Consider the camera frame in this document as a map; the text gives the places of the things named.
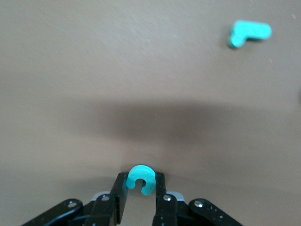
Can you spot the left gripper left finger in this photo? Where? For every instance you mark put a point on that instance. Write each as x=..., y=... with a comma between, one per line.
x=105, y=209

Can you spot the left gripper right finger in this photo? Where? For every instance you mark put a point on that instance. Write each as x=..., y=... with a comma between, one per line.
x=164, y=209

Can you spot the teal foam letter c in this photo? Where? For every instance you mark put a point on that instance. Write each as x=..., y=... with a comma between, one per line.
x=137, y=171

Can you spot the teal foam letter l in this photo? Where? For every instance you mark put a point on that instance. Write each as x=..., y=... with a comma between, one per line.
x=249, y=29

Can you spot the brown table cover sheet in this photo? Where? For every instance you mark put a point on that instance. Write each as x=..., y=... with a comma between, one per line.
x=117, y=70

